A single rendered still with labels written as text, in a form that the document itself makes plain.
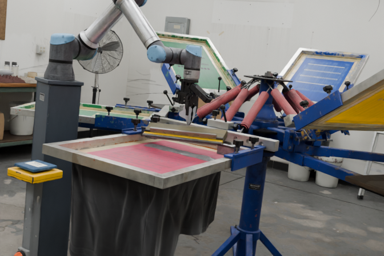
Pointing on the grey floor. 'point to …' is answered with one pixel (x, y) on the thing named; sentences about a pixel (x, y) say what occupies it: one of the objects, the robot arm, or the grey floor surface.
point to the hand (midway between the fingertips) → (190, 122)
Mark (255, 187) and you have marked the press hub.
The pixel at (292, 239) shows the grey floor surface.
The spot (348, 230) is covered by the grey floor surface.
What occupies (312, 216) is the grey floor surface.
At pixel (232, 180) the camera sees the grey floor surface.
